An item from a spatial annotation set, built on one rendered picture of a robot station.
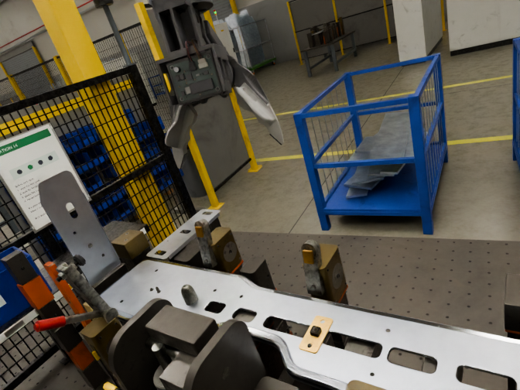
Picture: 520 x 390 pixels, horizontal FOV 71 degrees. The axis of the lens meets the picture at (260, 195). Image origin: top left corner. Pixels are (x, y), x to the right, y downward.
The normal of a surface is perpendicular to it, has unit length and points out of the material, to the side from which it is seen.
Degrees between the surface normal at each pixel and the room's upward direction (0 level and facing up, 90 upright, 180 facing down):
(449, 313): 0
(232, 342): 90
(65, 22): 90
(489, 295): 0
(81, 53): 90
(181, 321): 0
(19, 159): 90
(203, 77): 82
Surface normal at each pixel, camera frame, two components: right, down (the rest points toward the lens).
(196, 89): -0.14, 0.31
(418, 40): -0.50, 0.49
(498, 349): -0.28, -0.87
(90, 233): 0.81, 0.01
